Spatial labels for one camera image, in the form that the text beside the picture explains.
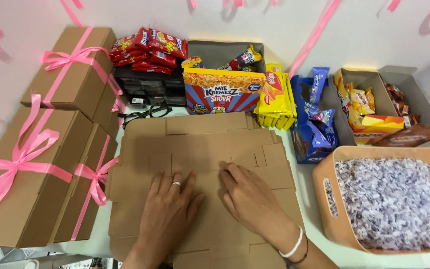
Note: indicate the person's right hand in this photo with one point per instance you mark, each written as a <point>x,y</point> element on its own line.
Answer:
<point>254,203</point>

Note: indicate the person's left hand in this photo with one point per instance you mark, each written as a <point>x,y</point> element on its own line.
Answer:
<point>166,213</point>

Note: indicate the peach plastic basket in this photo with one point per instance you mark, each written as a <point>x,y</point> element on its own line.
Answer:
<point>327,220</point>

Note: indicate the stack of flat cardboard blanks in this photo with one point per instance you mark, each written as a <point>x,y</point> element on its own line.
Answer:
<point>200,145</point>

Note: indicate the blue cookie carton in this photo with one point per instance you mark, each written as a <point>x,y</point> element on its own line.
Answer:
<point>301,142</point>

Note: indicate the brown gift box pink ribbon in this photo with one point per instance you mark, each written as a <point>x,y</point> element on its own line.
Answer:
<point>69,71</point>
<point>24,179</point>
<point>105,108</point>
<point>84,194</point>

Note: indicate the blue cookie packet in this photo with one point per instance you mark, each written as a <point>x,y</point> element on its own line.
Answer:
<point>317,84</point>
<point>321,136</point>
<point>321,115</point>

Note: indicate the black eyeglasses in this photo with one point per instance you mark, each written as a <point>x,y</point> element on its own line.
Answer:
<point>159,110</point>

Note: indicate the stack of yellow wafer packets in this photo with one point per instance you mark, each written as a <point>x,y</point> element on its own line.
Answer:
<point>274,97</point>

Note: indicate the striped noodle snack carton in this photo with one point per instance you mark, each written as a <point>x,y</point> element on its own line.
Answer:
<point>218,93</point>

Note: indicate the black small drawer organizer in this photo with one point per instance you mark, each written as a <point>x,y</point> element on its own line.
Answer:
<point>151,87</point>

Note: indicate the shredded paper filler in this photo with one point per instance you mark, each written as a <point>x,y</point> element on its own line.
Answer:
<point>390,201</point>

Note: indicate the yellow orange snack carton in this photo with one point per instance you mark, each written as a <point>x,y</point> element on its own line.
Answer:
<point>371,129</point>

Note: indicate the red white noodle snack packet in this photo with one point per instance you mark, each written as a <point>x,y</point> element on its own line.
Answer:
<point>230,66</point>

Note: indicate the blue yellow noodle snack packet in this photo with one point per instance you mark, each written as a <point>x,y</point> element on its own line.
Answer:
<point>248,56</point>

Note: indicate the stack of red snack packets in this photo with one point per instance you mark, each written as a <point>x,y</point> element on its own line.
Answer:
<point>151,50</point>

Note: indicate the brown chocolate snack carton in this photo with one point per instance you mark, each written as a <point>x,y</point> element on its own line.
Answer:
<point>411,136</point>

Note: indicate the pile of brown snack packets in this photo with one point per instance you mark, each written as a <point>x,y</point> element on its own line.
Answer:
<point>398,102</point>

